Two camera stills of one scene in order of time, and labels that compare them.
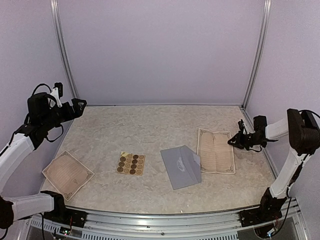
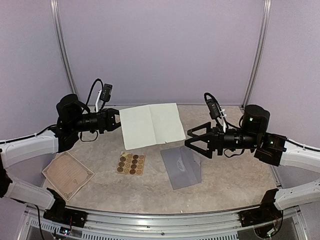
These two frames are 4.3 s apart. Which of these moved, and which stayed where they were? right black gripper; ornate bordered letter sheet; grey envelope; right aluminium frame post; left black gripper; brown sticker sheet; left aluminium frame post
Moved: right black gripper; left black gripper
Stayed: right aluminium frame post; grey envelope; brown sticker sheet; left aluminium frame post; ornate bordered letter sheet
